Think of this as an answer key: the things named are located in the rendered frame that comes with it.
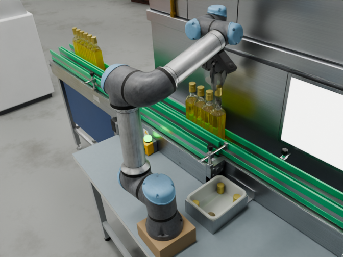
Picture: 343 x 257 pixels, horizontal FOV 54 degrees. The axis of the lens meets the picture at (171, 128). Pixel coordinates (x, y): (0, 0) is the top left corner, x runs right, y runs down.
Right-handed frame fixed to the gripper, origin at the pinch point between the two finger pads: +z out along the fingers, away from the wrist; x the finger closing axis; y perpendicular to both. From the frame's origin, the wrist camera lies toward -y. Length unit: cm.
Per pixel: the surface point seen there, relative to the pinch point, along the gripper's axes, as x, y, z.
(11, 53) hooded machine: 20, 275, 55
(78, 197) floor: 45, 105, 120
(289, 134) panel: -12.4, -31.0, 16.1
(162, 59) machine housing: -14, 60, 9
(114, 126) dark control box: 24, 61, 39
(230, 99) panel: -11.8, 2.6, 11.7
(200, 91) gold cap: 1.2, 10.3, 5.0
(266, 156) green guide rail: -3.2, -26.8, 25.7
